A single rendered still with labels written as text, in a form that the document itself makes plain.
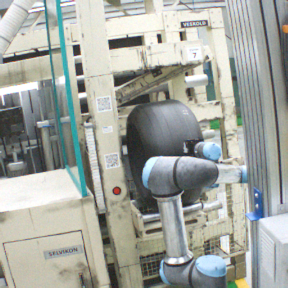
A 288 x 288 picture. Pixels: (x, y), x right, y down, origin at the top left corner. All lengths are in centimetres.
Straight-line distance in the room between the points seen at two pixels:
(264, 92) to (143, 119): 120
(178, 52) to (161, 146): 69
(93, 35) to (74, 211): 103
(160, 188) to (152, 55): 122
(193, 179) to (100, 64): 99
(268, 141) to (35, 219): 86
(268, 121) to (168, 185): 51
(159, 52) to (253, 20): 151
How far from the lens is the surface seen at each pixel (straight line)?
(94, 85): 245
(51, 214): 175
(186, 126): 244
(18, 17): 272
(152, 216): 255
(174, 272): 188
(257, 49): 135
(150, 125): 242
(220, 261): 185
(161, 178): 171
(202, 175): 169
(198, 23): 324
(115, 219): 259
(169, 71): 297
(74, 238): 178
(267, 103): 136
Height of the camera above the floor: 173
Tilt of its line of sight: 10 degrees down
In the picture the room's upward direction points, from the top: 8 degrees counter-clockwise
